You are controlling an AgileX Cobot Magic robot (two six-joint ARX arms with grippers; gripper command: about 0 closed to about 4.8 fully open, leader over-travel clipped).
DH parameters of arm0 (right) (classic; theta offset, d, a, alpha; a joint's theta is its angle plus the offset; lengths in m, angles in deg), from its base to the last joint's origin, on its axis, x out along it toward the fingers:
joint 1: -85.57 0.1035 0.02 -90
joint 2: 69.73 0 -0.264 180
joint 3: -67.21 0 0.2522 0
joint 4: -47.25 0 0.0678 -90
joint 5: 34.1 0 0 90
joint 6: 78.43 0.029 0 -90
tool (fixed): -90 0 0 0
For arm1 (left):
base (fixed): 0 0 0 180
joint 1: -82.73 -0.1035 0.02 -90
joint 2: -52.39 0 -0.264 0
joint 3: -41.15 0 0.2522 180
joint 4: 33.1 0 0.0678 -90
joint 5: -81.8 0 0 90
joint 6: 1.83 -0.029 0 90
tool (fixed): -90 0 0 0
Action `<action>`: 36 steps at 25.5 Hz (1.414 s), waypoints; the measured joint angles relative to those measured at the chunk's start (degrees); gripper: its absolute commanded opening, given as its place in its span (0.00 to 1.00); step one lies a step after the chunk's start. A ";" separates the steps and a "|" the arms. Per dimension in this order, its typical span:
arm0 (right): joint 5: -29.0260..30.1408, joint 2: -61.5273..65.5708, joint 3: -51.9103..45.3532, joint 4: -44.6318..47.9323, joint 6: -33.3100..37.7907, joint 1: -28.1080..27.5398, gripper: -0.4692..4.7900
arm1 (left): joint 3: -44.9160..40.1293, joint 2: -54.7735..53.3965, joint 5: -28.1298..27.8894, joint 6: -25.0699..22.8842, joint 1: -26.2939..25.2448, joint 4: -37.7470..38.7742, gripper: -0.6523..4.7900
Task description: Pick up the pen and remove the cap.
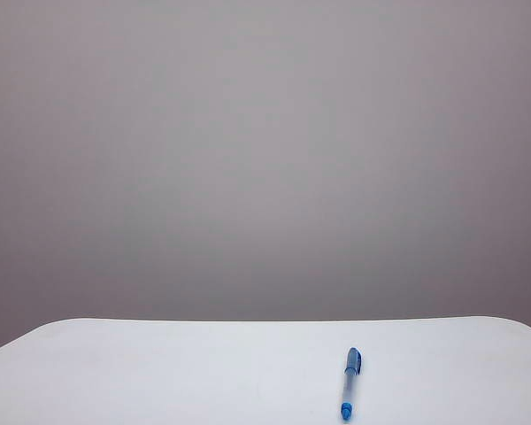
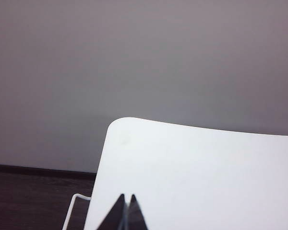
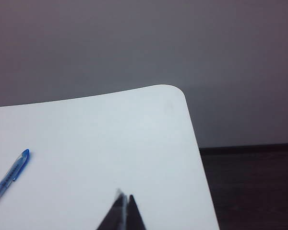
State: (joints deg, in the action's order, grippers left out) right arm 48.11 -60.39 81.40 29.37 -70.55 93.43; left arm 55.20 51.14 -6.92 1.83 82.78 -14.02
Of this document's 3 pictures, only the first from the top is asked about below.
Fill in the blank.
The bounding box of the clear pen with blue grip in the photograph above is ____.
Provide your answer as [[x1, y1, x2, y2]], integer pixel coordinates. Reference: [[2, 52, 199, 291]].
[[339, 367, 358, 423]]

